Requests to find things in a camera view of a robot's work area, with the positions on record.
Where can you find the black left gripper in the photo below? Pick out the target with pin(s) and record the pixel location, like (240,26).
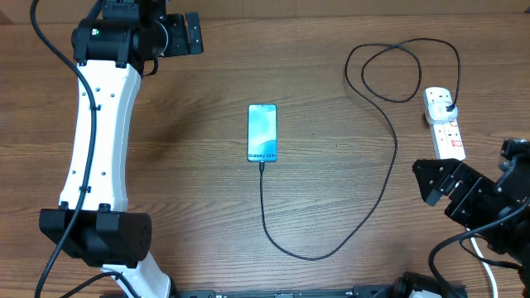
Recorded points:
(178,25)

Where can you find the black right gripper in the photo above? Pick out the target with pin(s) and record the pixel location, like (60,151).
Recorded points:
(439,174)

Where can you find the Samsung Galaxy S24+ smartphone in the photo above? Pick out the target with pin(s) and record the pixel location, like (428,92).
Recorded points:
(262,132)

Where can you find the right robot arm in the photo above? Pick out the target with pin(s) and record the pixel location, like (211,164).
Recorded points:
(509,234)

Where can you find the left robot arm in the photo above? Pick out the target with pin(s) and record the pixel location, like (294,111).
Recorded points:
(91,221)

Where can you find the white charger plug adapter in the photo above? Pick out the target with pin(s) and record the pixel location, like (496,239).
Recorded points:
(438,113)

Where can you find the white power strip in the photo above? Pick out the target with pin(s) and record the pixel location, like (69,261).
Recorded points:
(446,137)

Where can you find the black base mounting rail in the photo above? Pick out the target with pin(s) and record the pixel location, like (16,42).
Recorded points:
(355,292)

